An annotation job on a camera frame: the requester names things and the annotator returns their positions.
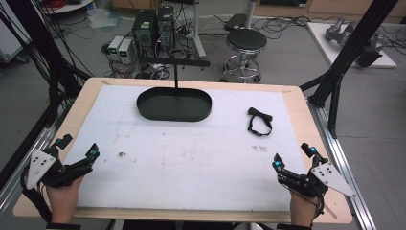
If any white table mat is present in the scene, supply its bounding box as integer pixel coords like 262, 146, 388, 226
62, 83, 308, 213

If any black metal frame strut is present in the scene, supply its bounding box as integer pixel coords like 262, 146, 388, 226
5, 0, 92, 128
299, 0, 400, 140

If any black computer tower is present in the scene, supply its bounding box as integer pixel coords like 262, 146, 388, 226
156, 5, 176, 53
131, 9, 160, 58

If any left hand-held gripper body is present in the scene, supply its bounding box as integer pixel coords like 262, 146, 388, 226
26, 146, 94, 190

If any person's right sleeve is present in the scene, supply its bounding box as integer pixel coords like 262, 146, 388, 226
276, 223, 313, 230

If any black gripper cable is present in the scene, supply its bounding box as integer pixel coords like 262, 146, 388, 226
19, 164, 53, 223
313, 194, 326, 219

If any person's sleeve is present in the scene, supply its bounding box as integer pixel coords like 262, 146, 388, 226
45, 222, 82, 230
276, 223, 313, 230

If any white floor board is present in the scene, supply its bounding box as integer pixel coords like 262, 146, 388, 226
305, 21, 398, 69

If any clear plastic bag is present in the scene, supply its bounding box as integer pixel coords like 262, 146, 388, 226
86, 7, 123, 31

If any black stand with oval tray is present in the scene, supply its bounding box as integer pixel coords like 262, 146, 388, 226
136, 57, 214, 123

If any grey desk leg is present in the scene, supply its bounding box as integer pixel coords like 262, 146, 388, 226
191, 0, 208, 59
243, 0, 258, 31

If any aluminium rail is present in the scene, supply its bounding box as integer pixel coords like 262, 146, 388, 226
306, 97, 378, 230
0, 106, 73, 214

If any grey power supply unit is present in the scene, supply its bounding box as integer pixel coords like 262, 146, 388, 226
107, 34, 125, 62
118, 38, 136, 65

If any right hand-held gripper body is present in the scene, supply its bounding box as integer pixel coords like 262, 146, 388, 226
277, 161, 358, 199

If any person's right hand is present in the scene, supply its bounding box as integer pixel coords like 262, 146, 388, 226
288, 188, 320, 228

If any grey equipment case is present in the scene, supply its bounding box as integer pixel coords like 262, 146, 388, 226
0, 0, 32, 64

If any black round stool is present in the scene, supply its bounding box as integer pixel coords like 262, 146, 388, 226
219, 28, 268, 83

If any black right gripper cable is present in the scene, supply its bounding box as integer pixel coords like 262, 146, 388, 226
313, 194, 326, 219

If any tangle of black floor cables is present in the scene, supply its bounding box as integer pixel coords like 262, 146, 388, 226
248, 14, 339, 41

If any white round table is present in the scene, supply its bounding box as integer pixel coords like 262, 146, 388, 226
40, 0, 96, 15

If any black bracelet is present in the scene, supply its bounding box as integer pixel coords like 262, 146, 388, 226
246, 106, 274, 138

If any person's left sleeve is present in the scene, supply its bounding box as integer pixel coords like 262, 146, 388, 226
45, 222, 82, 230

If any black flat box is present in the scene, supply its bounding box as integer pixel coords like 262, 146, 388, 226
223, 12, 249, 33

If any person's left hand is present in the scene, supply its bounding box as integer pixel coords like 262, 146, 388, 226
45, 175, 85, 225

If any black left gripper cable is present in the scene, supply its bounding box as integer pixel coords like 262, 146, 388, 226
19, 164, 53, 223

